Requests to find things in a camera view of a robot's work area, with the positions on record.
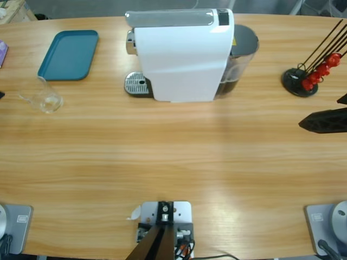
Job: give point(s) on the grey base plate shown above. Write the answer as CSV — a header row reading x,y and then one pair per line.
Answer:
x,y
19,230
315,230

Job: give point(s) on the wooden crate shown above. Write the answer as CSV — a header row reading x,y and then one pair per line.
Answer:
x,y
16,10

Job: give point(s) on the grey coffee machine lever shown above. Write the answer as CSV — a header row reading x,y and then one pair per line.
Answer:
x,y
168,17

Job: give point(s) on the clear water tank dark lid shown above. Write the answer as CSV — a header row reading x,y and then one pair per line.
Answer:
x,y
244,38

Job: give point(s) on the white frame leg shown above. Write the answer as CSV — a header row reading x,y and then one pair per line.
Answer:
x,y
295,6

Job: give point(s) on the clear plastic bin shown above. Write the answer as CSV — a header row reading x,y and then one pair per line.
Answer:
x,y
339,6

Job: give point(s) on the purple packet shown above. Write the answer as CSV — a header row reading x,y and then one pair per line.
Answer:
x,y
2,52

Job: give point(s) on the black capsule holder with rods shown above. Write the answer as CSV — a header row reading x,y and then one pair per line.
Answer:
x,y
291,78

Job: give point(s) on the teal plastic tray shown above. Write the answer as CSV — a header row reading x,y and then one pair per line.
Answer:
x,y
67,55

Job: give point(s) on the clear drinking glass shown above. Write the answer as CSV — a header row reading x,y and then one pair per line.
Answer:
x,y
50,104

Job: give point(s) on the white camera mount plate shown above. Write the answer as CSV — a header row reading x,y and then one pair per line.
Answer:
x,y
181,210

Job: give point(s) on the white capsule coffee machine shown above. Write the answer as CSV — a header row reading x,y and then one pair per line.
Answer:
x,y
179,59

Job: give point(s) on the white paper tag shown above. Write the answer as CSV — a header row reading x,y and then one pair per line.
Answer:
x,y
134,214

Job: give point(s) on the red coffee capsule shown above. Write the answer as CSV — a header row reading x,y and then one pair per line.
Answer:
x,y
323,70
307,84
314,78
334,59

